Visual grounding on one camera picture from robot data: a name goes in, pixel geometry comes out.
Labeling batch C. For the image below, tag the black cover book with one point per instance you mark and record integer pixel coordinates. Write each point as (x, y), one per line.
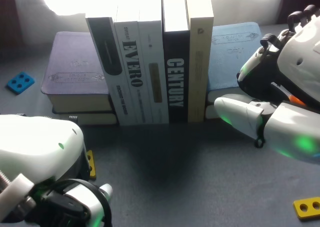
(176, 87)

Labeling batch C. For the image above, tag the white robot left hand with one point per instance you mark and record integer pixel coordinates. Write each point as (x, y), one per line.
(37, 147)

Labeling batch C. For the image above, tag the grey table cloth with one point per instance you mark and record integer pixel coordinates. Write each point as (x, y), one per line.
(175, 187)

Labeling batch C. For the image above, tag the white book with gold label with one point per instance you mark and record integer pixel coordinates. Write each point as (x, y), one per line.
(156, 87)

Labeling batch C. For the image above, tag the cream paperback book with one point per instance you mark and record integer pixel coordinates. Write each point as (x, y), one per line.
(200, 74)

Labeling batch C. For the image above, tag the white book with black label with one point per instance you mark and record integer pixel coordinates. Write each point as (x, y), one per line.
(110, 62)

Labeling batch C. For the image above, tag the book beneath purple book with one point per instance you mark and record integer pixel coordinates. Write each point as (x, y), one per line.
(95, 118)

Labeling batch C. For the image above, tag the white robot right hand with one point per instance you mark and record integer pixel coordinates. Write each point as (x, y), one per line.
(300, 62)

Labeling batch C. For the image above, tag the blue grey notebook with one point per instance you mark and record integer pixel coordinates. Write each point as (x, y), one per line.
(225, 62)

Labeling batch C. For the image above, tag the purple leather-look book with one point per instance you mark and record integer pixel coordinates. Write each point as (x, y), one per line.
(72, 62)

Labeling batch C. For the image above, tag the blue four-hole block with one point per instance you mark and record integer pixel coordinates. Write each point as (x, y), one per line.
(20, 83)

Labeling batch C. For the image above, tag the yellow two-hole block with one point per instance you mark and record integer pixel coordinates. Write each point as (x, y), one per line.
(307, 208)
(92, 167)

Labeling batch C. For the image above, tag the white EVERO book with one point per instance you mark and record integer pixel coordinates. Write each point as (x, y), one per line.
(132, 62)

